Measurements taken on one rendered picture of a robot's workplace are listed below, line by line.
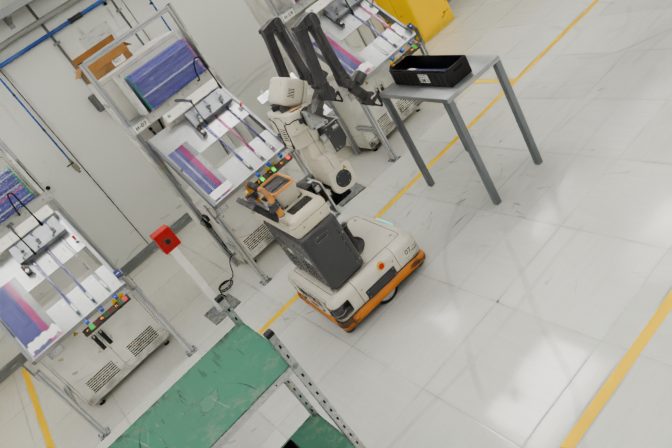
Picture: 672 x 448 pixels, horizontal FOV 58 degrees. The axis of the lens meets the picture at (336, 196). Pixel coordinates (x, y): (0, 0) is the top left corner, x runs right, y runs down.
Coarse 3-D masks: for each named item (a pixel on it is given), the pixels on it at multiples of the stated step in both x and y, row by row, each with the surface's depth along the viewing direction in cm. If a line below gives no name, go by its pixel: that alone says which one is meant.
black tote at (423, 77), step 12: (408, 60) 404; (420, 60) 394; (432, 60) 383; (444, 60) 373; (456, 60) 364; (396, 72) 392; (408, 72) 381; (420, 72) 370; (432, 72) 360; (444, 72) 351; (456, 72) 354; (468, 72) 358; (408, 84) 391; (420, 84) 380; (432, 84) 369; (444, 84) 359
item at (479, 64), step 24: (480, 72) 354; (504, 72) 364; (384, 96) 401; (408, 96) 377; (432, 96) 359; (456, 96) 349; (456, 120) 353; (408, 144) 421; (528, 144) 387; (480, 168) 368
